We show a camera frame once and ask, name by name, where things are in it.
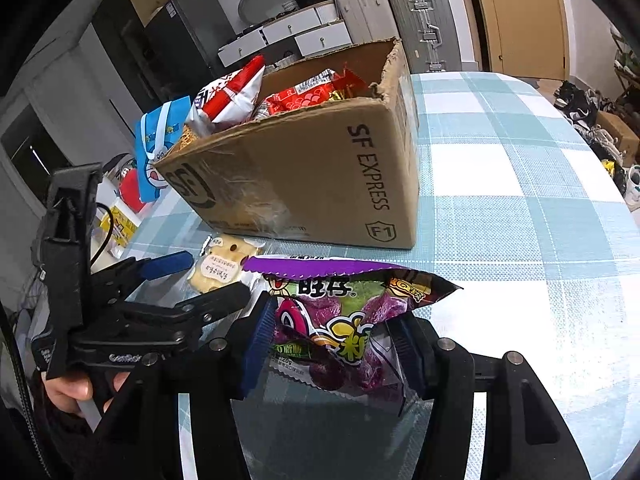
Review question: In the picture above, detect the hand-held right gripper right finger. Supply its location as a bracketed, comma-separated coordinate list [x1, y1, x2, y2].
[386, 316, 597, 480]

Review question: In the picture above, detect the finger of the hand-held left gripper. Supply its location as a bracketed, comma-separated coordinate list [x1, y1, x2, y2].
[116, 281, 252, 337]
[91, 251, 194, 307]

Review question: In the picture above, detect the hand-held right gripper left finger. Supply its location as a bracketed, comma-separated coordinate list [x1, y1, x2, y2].
[70, 294, 279, 480]

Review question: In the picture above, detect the purple candy packet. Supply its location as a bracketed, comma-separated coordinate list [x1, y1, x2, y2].
[242, 254, 464, 419]

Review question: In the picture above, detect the noodle print snack packet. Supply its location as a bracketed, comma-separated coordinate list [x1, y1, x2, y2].
[172, 124, 202, 157]

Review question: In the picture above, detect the white red puffed snack packet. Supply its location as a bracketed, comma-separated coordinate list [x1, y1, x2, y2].
[184, 54, 267, 139]

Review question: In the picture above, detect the red wave-pattern snack packet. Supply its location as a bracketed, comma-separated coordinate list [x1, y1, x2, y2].
[256, 68, 347, 119]

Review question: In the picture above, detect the person's left forearm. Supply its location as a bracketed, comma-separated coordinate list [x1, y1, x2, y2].
[0, 385, 103, 480]

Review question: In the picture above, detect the person's left hand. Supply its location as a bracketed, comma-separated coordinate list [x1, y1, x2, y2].
[41, 371, 133, 417]

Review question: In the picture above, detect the yellow small cake packet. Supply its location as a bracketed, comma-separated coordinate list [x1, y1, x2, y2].
[187, 233, 266, 295]

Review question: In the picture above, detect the yellow box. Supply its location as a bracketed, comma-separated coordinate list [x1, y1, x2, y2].
[107, 199, 139, 249]

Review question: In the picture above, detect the blue cartoon gift bag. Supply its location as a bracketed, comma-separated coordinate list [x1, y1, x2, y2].
[134, 95, 194, 205]

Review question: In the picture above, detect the checked teal tablecloth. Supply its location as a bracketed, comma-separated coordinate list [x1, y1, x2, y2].
[120, 71, 634, 480]

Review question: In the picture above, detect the dark cabinet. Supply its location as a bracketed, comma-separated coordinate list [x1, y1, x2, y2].
[92, 0, 161, 127]

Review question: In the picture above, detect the black refrigerator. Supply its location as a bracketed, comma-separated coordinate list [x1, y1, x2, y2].
[144, 0, 237, 112]

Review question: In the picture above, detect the white drawer cabinet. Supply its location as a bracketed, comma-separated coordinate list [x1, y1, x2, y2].
[217, 2, 354, 69]

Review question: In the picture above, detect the black trash bin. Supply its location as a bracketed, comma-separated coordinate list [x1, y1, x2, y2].
[599, 157, 629, 197]

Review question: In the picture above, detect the pile of shoes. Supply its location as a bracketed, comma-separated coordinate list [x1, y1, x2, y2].
[552, 79, 640, 212]

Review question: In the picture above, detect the small brown cardboard box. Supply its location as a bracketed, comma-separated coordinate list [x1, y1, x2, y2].
[594, 109, 640, 167]

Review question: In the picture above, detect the beige suitcase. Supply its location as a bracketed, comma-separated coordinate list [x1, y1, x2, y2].
[335, 0, 401, 47]

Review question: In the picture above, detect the silver suitcase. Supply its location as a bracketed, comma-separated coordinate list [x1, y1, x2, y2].
[388, 0, 462, 75]

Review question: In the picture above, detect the wooden door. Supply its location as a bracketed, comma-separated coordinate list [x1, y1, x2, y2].
[464, 0, 571, 81]

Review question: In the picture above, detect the shoe rack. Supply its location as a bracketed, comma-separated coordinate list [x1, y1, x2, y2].
[610, 24, 640, 112]

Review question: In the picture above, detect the black cable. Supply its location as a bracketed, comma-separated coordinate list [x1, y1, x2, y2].
[89, 202, 115, 267]

